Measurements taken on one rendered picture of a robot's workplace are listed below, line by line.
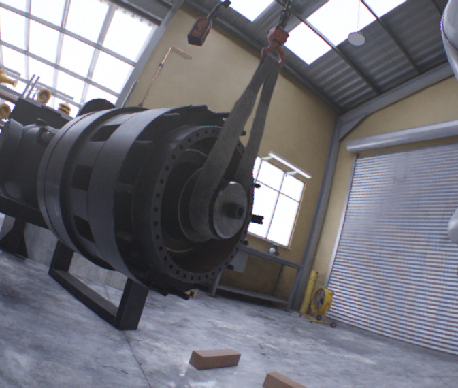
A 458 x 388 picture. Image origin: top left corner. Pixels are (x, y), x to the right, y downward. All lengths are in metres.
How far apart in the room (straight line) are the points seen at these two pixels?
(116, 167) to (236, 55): 6.63
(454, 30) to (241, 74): 6.77
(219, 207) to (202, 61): 6.02
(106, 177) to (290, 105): 7.14
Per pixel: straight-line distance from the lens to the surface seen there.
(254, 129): 0.81
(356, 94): 8.61
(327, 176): 8.05
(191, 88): 6.20
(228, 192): 0.68
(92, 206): 0.69
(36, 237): 3.35
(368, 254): 6.57
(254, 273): 6.61
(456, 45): 0.28
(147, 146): 0.59
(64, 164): 0.84
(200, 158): 0.82
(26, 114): 3.34
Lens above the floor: 0.73
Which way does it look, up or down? 13 degrees up
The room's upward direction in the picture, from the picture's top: 18 degrees clockwise
